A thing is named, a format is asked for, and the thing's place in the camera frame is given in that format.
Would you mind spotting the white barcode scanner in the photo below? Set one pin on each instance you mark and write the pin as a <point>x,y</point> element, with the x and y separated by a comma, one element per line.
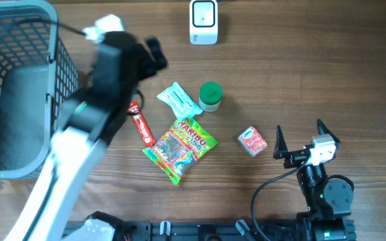
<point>203,22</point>

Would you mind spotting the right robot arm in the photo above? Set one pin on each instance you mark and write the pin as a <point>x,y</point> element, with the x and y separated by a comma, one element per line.
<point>328,197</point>

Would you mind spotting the Haribo gummy worms bag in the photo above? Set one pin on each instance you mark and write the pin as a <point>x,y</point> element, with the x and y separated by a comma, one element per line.
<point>180,147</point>

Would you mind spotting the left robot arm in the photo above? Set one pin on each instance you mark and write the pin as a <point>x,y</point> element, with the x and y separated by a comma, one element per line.
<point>88,120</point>

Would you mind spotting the grey plastic mesh basket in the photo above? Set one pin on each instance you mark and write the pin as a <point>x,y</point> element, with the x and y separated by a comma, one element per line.
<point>36,75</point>

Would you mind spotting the light teal tissue pack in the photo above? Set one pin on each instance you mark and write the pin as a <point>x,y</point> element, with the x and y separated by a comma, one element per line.
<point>180,102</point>

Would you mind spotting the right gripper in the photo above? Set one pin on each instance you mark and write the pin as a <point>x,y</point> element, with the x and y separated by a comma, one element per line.
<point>294,157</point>

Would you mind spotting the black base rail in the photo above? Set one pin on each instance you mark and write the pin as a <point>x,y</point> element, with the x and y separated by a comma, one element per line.
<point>213,231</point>

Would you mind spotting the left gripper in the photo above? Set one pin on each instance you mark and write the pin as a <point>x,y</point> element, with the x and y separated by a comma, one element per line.
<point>152,59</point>

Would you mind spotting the red snack stick packet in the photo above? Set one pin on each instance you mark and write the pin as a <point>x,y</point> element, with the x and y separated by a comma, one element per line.
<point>141,124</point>

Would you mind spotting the green lid plastic jar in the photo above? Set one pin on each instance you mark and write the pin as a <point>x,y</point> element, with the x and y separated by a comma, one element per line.
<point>210,96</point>

